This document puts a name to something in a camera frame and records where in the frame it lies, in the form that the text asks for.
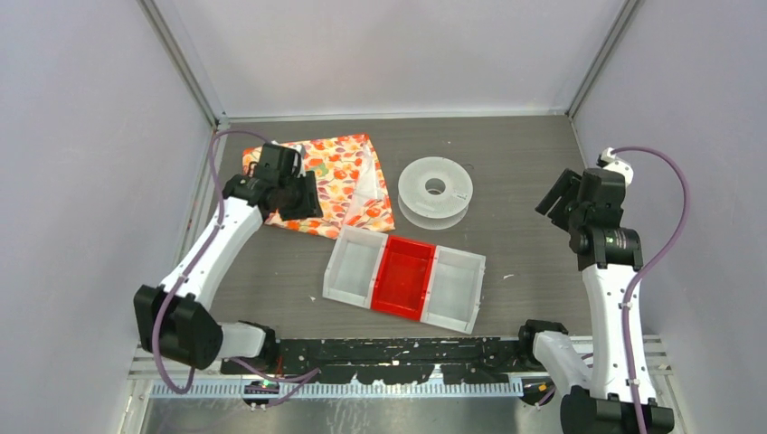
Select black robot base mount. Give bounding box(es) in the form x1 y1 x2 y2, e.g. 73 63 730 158
246 337 544 385

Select white plastic bin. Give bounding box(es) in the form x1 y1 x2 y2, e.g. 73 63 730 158
420 246 486 335
322 225 388 309

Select right white plastic bin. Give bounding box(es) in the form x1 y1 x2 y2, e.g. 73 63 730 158
420 246 486 335

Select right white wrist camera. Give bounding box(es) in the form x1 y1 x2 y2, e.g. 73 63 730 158
597 147 634 186

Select red plastic bin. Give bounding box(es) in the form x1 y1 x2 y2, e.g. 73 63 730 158
371 236 436 321

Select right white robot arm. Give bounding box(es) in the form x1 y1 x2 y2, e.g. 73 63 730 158
516 168 676 433

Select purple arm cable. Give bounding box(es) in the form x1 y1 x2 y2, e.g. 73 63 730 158
151 130 318 397
611 146 691 434

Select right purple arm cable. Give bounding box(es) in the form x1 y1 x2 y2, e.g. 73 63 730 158
611 146 691 434

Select slotted white cable duct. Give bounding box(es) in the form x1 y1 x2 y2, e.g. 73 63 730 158
149 378 524 399

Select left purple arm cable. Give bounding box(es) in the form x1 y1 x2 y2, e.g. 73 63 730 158
151 130 318 397

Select left white plastic bin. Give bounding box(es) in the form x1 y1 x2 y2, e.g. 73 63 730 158
322 225 388 309

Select floral orange cloth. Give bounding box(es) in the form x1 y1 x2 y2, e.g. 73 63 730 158
265 133 395 240

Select white perforated cable spool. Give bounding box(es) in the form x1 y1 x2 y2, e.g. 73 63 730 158
397 156 474 231

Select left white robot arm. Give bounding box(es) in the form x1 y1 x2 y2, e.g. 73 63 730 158
134 143 322 374

